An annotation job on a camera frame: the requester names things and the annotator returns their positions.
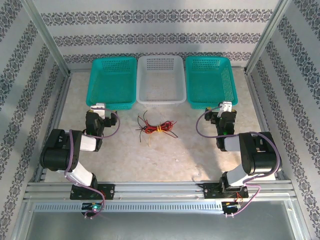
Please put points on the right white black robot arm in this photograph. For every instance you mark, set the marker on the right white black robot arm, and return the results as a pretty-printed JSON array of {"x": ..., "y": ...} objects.
[{"x": 262, "y": 160}]

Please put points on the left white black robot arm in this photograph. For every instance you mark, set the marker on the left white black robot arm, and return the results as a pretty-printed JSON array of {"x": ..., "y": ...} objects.
[{"x": 57, "y": 155}]

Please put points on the teal plastic basket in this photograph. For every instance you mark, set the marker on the teal plastic basket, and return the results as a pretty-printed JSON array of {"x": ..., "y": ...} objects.
[
  {"x": 210, "y": 82},
  {"x": 112, "y": 82}
]

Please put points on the white plastic basket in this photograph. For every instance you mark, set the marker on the white plastic basket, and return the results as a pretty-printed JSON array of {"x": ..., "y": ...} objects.
[{"x": 161, "y": 82}]

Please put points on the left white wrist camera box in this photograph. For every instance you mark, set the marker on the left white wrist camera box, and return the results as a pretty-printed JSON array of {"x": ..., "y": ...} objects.
[{"x": 98, "y": 107}]

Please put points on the aluminium side rail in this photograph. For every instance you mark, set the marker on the aluminium side rail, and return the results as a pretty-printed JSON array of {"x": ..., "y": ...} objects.
[
  {"x": 259, "y": 105},
  {"x": 61, "y": 105}
]

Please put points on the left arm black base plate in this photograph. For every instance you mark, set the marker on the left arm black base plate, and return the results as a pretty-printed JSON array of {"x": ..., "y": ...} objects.
[{"x": 108, "y": 191}]

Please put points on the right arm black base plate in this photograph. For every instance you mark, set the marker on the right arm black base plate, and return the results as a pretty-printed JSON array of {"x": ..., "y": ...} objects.
[{"x": 210, "y": 191}]

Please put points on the aluminium upright post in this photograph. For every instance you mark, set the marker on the aluminium upright post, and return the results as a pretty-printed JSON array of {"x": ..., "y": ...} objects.
[
  {"x": 49, "y": 37},
  {"x": 265, "y": 37}
]

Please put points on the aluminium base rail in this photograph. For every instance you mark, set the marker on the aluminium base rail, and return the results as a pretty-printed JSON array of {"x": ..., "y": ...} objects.
[{"x": 155, "y": 190}]

